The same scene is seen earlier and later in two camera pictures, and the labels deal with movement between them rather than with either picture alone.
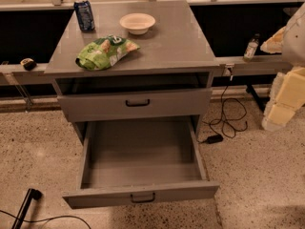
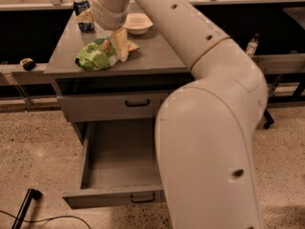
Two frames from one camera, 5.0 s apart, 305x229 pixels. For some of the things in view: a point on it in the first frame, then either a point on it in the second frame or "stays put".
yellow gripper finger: (274, 45) → (105, 18)
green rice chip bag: (104, 52) stays put
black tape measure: (29, 64) stays put
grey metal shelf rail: (228, 67) stays put
